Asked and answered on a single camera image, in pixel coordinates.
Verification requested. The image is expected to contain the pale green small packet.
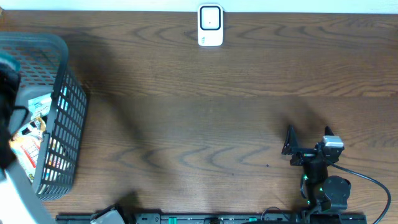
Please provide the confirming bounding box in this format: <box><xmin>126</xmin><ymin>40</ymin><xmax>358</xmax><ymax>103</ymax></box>
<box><xmin>28</xmin><ymin>93</ymin><xmax>52</xmax><ymax>119</ymax></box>

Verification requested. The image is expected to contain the grey plastic shopping basket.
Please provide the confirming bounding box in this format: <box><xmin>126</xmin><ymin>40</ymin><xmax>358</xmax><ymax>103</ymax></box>
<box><xmin>1</xmin><ymin>32</ymin><xmax>88</xmax><ymax>201</ymax></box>

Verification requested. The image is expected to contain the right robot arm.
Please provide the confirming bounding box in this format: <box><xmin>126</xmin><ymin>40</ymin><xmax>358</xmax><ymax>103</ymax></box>
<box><xmin>281</xmin><ymin>125</ymin><xmax>351</xmax><ymax>223</ymax></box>

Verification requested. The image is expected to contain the yellow wet wipes pack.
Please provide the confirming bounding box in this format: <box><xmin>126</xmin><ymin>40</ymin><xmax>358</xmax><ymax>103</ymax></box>
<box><xmin>9</xmin><ymin>117</ymin><xmax>46</xmax><ymax>183</ymax></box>

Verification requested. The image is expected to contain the white barcode scanner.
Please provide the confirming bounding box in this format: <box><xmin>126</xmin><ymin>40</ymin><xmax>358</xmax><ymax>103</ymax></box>
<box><xmin>197</xmin><ymin>4</ymin><xmax>224</xmax><ymax>47</ymax></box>

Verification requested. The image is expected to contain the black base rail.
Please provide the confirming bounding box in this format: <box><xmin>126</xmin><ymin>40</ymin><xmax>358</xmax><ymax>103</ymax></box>
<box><xmin>55</xmin><ymin>212</ymin><xmax>368</xmax><ymax>224</ymax></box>

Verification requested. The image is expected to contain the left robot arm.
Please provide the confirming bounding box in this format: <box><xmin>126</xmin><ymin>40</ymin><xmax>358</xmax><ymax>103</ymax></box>
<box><xmin>1</xmin><ymin>53</ymin><xmax>55</xmax><ymax>223</ymax></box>

